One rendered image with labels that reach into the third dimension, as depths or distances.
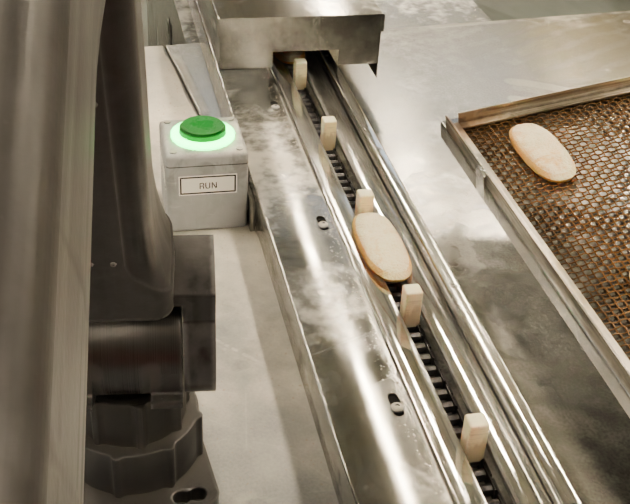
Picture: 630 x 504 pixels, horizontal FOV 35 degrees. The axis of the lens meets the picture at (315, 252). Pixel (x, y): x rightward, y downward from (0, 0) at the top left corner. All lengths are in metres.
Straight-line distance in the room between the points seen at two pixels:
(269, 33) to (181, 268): 0.59
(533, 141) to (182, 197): 0.31
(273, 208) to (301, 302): 0.13
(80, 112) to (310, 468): 0.53
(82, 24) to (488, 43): 1.17
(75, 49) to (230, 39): 0.92
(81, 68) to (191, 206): 0.71
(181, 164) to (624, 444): 0.41
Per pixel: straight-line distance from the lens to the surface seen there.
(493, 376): 0.69
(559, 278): 0.73
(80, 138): 0.16
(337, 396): 0.66
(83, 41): 0.17
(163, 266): 0.49
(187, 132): 0.86
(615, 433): 0.73
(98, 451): 0.61
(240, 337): 0.76
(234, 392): 0.72
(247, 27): 1.07
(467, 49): 1.30
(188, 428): 0.62
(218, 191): 0.87
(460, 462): 0.64
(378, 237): 0.81
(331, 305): 0.73
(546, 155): 0.87
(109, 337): 0.53
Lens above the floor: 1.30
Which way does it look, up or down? 34 degrees down
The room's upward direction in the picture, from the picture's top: 4 degrees clockwise
